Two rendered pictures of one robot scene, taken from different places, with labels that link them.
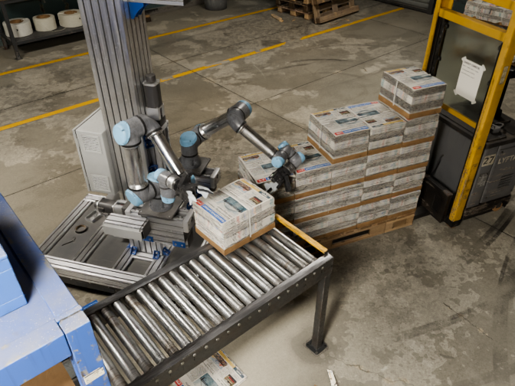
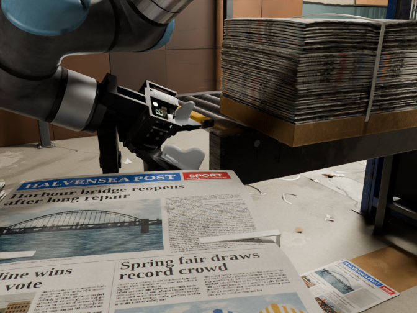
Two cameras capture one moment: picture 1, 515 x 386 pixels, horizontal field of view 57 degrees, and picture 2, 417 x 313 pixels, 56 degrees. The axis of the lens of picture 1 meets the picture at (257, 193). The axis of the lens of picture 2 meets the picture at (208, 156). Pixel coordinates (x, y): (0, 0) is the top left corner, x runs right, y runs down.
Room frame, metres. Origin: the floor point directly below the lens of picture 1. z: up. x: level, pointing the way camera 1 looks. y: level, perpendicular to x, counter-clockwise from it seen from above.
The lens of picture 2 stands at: (3.07, 0.08, 1.01)
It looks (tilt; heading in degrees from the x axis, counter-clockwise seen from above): 18 degrees down; 193
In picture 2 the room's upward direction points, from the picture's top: straight up
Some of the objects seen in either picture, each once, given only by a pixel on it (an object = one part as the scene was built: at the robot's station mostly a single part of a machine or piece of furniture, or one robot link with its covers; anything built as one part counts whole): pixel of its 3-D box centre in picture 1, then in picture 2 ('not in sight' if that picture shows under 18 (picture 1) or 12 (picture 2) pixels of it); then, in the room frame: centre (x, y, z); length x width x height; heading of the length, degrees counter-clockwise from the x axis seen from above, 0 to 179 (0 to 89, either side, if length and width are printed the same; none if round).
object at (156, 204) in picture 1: (160, 198); not in sight; (2.35, 0.60, 0.87); 0.15 x 0.15 x 0.10
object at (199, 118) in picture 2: (299, 232); (170, 107); (2.09, -0.25, 0.81); 0.43 x 0.03 x 0.02; 40
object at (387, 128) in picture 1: (372, 127); not in sight; (3.13, -0.86, 0.95); 0.38 x 0.29 x 0.23; 22
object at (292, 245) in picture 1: (287, 242); (200, 118); (2.05, -0.18, 0.77); 0.47 x 0.05 x 0.05; 40
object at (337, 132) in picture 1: (337, 134); not in sight; (3.01, -0.58, 0.95); 0.38 x 0.29 x 0.23; 23
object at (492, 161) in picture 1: (469, 158); not in sight; (3.55, -1.88, 0.40); 0.69 x 0.55 x 0.80; 22
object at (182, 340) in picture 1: (162, 317); not in sight; (1.50, 0.47, 0.77); 0.47 x 0.05 x 0.05; 40
